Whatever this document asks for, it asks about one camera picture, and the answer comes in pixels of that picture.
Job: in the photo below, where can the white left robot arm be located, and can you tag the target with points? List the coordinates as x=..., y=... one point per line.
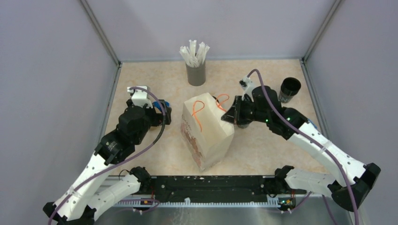
x=82, y=204

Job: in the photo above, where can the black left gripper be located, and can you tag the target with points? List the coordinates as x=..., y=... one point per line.
x=158, y=117

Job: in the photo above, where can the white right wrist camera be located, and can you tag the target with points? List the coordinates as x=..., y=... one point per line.
x=248, y=86

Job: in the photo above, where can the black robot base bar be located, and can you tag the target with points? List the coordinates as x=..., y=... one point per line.
x=216, y=189

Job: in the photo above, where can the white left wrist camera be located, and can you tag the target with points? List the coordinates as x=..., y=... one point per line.
x=140, y=98

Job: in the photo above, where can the blue toy brick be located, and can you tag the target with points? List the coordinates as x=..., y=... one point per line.
x=315, y=126

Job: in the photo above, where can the black paper cup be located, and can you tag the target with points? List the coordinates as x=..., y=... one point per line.
x=288, y=89

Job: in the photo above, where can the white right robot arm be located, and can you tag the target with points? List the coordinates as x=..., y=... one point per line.
x=347, y=176

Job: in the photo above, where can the white wrapped straws bundle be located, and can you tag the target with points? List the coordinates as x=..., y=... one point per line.
x=194, y=54

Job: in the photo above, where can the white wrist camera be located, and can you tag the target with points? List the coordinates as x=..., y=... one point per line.
x=140, y=98
x=248, y=86

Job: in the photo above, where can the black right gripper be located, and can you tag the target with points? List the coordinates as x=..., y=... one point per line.
x=232, y=115

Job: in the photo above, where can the teddy bear paper bag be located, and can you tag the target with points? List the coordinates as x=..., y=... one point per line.
x=207, y=137

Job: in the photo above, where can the aluminium frame rail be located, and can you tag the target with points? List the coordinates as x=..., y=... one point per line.
x=90, y=91

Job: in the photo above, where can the blue toy car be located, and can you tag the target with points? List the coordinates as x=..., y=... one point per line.
x=163, y=104

